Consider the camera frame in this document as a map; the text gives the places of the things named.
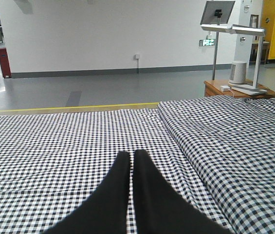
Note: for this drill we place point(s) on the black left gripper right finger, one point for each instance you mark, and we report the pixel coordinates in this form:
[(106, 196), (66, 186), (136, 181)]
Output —
[(161, 210)]

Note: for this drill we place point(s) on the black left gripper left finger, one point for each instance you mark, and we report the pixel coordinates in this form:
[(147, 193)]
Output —
[(105, 211)]

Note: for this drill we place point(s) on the black white checkered bed sheet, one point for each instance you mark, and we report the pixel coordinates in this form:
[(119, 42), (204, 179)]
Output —
[(49, 164)]

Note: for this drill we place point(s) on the white desk lamp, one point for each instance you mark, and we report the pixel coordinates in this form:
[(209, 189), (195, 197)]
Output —
[(243, 51)]

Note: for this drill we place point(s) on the black white checkered quilt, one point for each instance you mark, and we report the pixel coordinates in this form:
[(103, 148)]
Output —
[(230, 143)]

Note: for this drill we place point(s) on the wooden nightstand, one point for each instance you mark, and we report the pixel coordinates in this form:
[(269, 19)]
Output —
[(212, 88)]

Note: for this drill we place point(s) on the white power adapter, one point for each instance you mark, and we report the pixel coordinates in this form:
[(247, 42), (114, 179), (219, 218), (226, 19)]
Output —
[(224, 88)]

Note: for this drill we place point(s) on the white cylindrical speaker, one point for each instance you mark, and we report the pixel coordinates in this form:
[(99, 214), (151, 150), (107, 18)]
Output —
[(238, 72)]

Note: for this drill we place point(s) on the green exit sign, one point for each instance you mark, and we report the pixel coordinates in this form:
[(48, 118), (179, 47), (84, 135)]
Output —
[(207, 42)]

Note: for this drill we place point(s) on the red bin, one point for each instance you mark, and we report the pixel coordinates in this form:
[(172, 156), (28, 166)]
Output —
[(4, 63)]

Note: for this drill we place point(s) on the tablet on floor stand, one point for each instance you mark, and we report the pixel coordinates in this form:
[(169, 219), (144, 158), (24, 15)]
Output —
[(215, 14)]

